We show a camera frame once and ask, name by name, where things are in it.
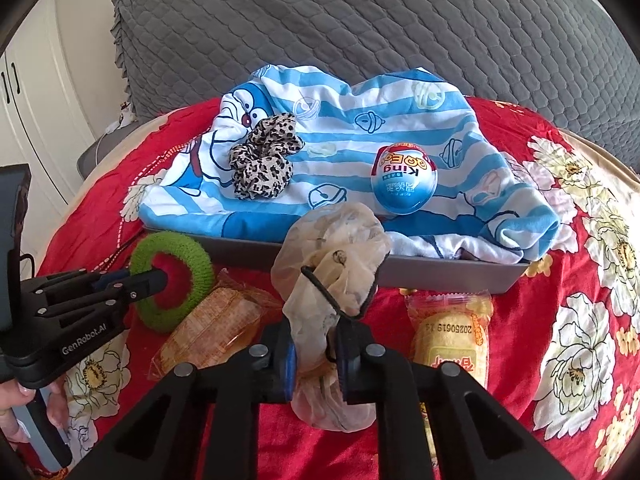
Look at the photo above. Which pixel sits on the blue striped cartoon cloth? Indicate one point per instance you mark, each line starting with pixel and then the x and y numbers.
pixel 350 130

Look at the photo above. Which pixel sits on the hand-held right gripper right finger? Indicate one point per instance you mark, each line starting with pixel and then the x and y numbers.
pixel 350 360

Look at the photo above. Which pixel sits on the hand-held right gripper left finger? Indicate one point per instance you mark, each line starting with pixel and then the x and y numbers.
pixel 288 362

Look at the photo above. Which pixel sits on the grey quilted headboard cover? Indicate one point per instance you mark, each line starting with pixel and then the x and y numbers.
pixel 375 20

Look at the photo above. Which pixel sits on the white wardrobe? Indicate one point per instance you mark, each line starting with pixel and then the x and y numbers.
pixel 35 100

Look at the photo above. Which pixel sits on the grey bedside table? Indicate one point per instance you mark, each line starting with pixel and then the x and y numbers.
pixel 92 155

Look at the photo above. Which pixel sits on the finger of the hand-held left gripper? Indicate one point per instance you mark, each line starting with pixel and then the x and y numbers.
pixel 102 282
pixel 147 282

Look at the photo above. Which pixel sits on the grey tray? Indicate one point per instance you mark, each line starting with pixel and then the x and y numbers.
pixel 450 275

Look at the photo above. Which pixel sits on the beige organza scrunchie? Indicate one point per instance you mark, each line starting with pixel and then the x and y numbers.
pixel 330 240

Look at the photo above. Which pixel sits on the clear rice cracker packet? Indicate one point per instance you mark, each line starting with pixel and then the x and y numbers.
pixel 215 325

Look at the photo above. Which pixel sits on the person's left hand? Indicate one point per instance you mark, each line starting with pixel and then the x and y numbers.
pixel 12 410

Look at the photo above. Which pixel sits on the leopard print scrunchie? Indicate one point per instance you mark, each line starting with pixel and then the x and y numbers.
pixel 265 165

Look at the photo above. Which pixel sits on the yellow rice cake packet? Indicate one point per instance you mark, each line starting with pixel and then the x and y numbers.
pixel 450 330

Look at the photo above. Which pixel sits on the blue and red toy egg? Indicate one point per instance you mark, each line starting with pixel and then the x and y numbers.
pixel 405 185

